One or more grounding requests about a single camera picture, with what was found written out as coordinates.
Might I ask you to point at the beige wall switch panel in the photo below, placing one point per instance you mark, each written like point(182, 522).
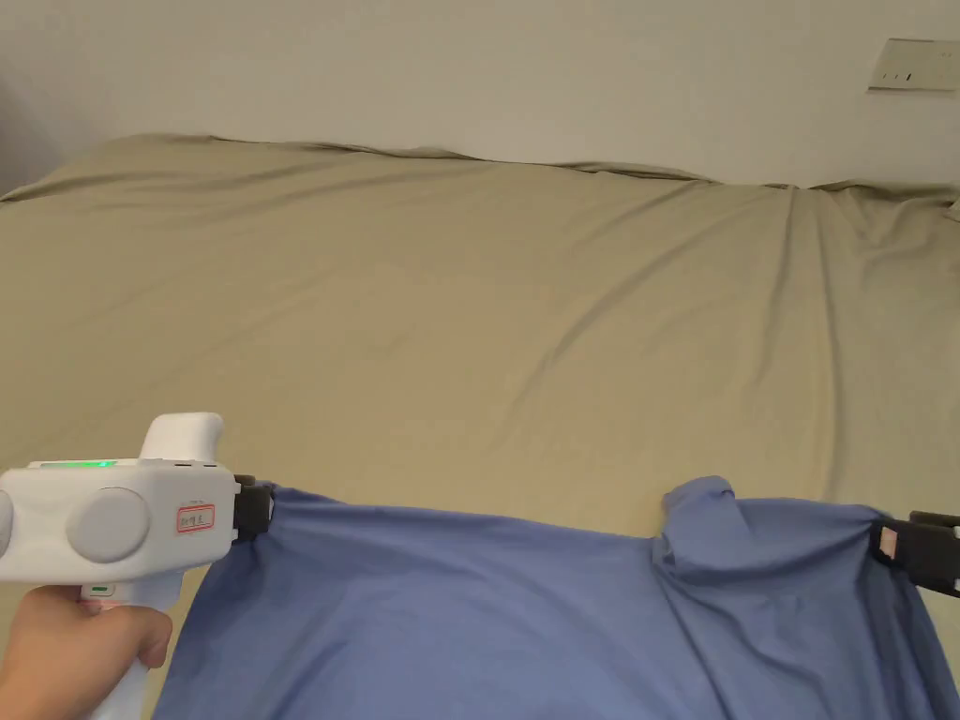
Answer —
point(915, 66)

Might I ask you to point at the bed with beige sheet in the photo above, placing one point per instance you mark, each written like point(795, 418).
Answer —
point(450, 300)

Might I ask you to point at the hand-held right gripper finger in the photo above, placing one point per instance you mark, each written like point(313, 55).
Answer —
point(922, 555)
point(934, 517)

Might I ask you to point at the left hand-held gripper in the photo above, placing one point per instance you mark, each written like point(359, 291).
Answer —
point(112, 517)

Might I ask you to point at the person's left hand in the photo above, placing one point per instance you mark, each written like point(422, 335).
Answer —
point(67, 645)

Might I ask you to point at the blue garment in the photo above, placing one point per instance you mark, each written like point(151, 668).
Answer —
point(480, 615)

